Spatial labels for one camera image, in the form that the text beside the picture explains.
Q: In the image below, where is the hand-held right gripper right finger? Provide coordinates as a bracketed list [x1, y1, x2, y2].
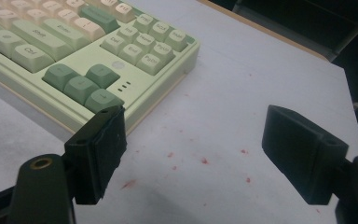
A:
[261, 105, 350, 205]

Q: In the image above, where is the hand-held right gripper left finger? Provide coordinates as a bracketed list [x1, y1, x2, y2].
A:
[64, 105, 128, 205]

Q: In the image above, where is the green and cream keyboard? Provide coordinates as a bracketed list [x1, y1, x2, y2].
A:
[0, 0, 200, 135]

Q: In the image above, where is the white table cover board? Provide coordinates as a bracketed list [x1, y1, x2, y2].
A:
[0, 0, 358, 224]

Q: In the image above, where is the wooden table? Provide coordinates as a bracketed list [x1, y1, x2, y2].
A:
[197, 0, 329, 62]

